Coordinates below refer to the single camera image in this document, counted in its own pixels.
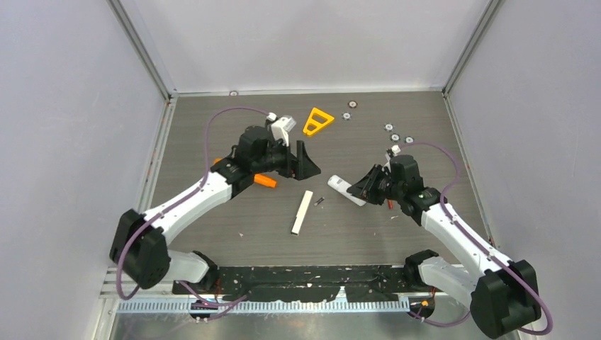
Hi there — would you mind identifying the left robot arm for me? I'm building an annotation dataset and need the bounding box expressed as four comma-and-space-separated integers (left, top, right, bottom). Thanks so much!
109, 125, 321, 293

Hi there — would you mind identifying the long white box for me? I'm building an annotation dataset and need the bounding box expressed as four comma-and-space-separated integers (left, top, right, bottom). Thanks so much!
291, 191, 313, 236

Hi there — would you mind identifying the yellow triangle bracket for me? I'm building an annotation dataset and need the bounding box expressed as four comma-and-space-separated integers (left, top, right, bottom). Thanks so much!
303, 107, 335, 137

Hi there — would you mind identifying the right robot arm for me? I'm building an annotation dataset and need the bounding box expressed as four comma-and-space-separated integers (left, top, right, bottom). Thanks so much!
346, 154, 541, 339

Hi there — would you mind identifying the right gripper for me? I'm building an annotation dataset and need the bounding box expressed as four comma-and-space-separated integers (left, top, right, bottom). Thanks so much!
347, 164, 404, 206

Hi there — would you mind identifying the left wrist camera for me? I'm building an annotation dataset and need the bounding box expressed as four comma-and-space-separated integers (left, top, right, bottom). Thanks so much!
266, 112, 296, 147

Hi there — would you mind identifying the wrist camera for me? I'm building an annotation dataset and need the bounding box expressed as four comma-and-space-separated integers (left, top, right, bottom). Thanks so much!
266, 112, 296, 147
386, 144, 401, 162

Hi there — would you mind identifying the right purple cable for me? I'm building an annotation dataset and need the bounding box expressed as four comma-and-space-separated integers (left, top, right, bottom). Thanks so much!
399, 142, 554, 336

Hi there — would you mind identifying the orange toy microphone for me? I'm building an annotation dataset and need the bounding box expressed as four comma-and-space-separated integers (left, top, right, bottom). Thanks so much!
210, 158, 277, 191

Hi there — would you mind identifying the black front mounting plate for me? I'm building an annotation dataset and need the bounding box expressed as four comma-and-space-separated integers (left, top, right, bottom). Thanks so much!
197, 264, 432, 302

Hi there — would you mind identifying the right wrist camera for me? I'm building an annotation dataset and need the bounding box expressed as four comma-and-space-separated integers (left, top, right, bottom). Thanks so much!
386, 144, 401, 162

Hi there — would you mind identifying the white remote control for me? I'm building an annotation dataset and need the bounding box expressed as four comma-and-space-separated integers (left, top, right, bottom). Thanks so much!
327, 175, 366, 207

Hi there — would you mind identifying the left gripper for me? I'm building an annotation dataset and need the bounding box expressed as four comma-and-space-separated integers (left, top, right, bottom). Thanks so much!
252, 137, 320, 181

